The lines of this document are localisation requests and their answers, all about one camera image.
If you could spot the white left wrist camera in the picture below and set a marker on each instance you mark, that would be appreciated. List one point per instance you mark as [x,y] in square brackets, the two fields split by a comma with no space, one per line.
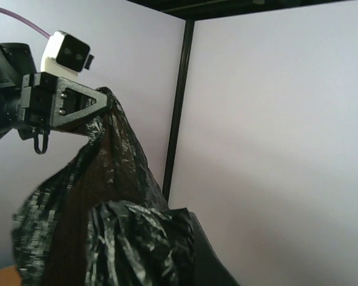
[66,56]

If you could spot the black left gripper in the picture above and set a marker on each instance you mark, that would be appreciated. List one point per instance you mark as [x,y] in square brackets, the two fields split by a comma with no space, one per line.
[48,102]

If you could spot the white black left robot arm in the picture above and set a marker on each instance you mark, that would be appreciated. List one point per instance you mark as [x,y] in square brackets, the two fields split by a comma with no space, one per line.
[16,61]

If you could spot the black left rear frame post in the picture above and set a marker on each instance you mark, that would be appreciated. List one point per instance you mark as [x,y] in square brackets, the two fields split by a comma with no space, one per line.
[178,106]

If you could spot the black plastic trash bag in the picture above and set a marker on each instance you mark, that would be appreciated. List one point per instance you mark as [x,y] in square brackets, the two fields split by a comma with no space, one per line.
[102,219]

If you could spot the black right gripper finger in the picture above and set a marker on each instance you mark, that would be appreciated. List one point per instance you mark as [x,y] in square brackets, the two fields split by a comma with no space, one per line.
[209,270]

